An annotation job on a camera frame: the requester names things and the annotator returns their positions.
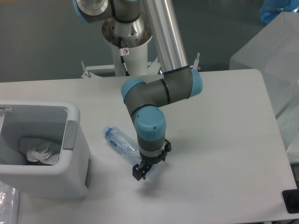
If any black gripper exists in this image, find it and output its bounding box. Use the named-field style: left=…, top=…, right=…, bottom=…
left=132, top=139, right=172, bottom=181

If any crushed clear plastic bottle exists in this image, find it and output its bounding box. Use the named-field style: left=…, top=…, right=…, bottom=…
left=102, top=125, right=160, bottom=179

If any clear plastic wrapper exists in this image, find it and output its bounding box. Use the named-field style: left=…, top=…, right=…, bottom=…
left=26, top=141, right=61, bottom=165

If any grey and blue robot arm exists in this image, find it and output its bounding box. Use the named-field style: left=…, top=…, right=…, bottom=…
left=73, top=0, right=203, bottom=180

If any white trash can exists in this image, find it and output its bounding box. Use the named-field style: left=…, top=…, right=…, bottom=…
left=0, top=100, right=91, bottom=198

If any black device at table edge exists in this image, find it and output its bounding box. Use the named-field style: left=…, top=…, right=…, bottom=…
left=282, top=189, right=299, bottom=214

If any clear plastic sheet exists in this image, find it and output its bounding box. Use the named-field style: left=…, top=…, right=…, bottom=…
left=0, top=182, right=20, bottom=224

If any translucent plastic box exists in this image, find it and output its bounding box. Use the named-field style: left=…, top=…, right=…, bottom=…
left=229, top=12, right=299, bottom=164

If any blue plastic bag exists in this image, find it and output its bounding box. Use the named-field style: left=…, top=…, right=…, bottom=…
left=260, top=0, right=299, bottom=25

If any white metal base frame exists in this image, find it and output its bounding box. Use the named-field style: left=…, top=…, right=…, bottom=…
left=81, top=52, right=201, bottom=78

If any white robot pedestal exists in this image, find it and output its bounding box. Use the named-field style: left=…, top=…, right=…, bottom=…
left=110, top=38, right=152, bottom=77

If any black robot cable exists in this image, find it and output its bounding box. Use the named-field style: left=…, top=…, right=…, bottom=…
left=118, top=36, right=130, bottom=77

